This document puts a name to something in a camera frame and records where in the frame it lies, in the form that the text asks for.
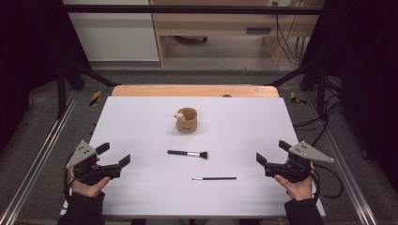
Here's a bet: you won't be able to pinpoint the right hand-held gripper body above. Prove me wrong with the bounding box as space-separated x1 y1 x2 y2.
264 140 335 184

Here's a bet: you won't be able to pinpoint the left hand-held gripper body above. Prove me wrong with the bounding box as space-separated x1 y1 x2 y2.
65 140 122 186

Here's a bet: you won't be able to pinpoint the thin black brush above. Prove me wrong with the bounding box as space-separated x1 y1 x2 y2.
191 176 237 181

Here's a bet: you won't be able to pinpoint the thick black makeup brush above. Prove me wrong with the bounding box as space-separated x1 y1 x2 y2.
166 149 208 160

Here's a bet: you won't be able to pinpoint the wooden cup with animal figure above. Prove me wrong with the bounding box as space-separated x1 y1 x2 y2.
174 107 199 134

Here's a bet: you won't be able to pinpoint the person's left hand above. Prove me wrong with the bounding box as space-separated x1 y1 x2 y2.
68 167 112 199

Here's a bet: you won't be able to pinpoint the person's right hand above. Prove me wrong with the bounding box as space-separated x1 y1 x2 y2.
273 162 314 202

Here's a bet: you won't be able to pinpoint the white board sheet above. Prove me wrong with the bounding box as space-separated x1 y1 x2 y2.
59 96 327 218

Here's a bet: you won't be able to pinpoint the yellow clamp right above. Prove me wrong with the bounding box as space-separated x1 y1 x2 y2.
289 91 308 106

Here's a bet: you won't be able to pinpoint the yellow clamp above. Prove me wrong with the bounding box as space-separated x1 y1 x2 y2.
89 90 102 107
289 91 308 106

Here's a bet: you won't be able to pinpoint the yellow clamp left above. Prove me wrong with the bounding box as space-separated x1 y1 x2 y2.
89 90 102 107

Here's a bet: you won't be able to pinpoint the black metal stand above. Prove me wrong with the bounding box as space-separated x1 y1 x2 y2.
266 59 329 121
55 59 121 120

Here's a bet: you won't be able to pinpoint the white cabinet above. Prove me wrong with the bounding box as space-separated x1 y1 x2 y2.
62 0 161 62

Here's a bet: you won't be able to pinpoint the black curtain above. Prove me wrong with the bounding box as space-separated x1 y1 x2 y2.
0 0 92 154
301 0 398 191

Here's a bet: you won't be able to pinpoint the light wooden desk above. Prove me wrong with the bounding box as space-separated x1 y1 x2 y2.
149 0 325 68

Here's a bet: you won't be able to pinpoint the black floor cables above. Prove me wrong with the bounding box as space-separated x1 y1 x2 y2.
292 76 345 148

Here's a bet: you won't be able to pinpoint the right hand-held gripper cable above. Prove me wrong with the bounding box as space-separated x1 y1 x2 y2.
309 163 344 204

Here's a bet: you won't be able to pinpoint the aluminium floor rail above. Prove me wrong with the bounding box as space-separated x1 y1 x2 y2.
0 90 81 225
304 92 379 225

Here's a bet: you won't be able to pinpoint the hanging black cables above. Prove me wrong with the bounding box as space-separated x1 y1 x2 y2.
271 1 309 66

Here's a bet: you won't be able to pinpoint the black horizontal frame bar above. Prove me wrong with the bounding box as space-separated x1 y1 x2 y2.
60 4 325 16

